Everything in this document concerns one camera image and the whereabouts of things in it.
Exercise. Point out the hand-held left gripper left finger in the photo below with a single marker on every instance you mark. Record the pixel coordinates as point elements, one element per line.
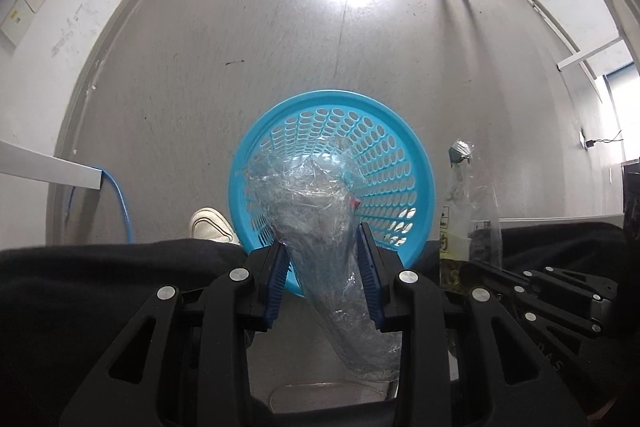
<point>277,277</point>

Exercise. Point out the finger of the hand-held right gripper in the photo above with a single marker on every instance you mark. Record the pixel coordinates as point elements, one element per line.
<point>530,312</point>
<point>575,289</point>

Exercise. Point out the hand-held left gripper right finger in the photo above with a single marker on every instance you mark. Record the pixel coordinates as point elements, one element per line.
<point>367,277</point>

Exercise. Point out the clear wrapper with red print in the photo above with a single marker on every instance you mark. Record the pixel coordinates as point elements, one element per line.
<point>320,227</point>

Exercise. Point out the clear bag with yellow print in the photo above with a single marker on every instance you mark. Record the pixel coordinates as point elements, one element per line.
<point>465,217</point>

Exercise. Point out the blue plastic mesh basket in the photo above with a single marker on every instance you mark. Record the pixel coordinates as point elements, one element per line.
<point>380,147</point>

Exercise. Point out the person's right leg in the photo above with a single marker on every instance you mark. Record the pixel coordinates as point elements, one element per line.
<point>565,242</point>

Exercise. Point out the white left shoe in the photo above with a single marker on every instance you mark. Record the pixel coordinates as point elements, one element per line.
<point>212,227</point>

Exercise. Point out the white table leg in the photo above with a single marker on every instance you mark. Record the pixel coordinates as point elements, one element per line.
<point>590,54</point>

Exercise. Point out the white wall socket yellow sticker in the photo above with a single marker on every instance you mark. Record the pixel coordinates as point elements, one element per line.
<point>15,19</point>

